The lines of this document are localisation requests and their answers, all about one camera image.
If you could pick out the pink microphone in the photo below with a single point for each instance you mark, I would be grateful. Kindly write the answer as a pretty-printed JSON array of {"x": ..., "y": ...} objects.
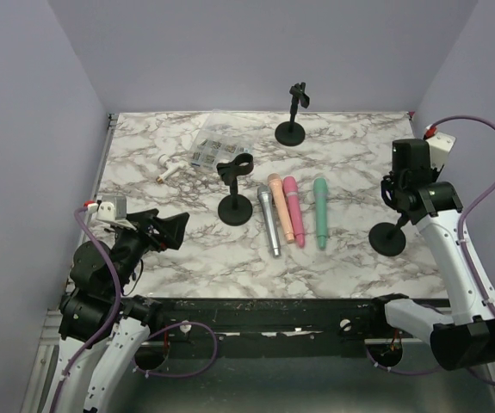
[{"x": 291, "y": 192}]

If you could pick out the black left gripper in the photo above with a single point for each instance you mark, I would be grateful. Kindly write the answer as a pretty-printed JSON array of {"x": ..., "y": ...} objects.
[{"x": 171, "y": 229}]

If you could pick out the silver condenser microphone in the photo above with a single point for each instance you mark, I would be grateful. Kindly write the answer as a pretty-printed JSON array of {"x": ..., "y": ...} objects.
[{"x": 265, "y": 199}]

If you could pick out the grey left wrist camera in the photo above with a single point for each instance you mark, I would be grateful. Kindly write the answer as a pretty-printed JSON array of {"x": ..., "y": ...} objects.
[{"x": 112, "y": 208}]

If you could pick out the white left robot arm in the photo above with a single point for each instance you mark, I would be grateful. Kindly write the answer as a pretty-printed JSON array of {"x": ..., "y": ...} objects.
[{"x": 100, "y": 330}]

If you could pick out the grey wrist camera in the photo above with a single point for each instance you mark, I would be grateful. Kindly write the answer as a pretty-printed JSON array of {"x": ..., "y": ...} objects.
[
  {"x": 440, "y": 145},
  {"x": 112, "y": 208}
]

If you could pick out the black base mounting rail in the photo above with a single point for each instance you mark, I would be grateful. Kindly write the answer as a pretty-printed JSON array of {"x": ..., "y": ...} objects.
[{"x": 263, "y": 328}]

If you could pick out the black shock mount stand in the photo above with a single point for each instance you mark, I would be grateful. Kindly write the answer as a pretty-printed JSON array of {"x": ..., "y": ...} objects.
[
  {"x": 385, "y": 238},
  {"x": 135, "y": 277}
]

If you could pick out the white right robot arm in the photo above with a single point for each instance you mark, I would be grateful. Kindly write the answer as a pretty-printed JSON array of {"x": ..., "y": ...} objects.
[{"x": 466, "y": 336}]

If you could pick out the beige microphone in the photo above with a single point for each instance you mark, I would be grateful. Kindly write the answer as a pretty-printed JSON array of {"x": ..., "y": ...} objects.
[{"x": 276, "y": 187}]

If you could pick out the clear plastic parts box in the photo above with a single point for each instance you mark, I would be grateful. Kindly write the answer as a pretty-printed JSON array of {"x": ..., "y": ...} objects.
[{"x": 222, "y": 137}]

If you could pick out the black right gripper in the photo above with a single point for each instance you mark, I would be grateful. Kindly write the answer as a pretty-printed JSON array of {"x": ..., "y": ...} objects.
[{"x": 435, "y": 175}]

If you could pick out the teal microphone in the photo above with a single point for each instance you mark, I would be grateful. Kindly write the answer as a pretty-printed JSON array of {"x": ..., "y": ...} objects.
[{"x": 320, "y": 192}]

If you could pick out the small white cylinder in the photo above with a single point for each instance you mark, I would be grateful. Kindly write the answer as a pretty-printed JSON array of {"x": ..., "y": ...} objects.
[{"x": 170, "y": 167}]

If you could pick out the black desk mic stand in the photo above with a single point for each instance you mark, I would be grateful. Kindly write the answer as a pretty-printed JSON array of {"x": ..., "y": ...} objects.
[
  {"x": 235, "y": 209},
  {"x": 290, "y": 133}
]

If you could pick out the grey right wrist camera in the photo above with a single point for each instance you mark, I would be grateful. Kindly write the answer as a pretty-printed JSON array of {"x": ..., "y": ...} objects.
[{"x": 440, "y": 145}]

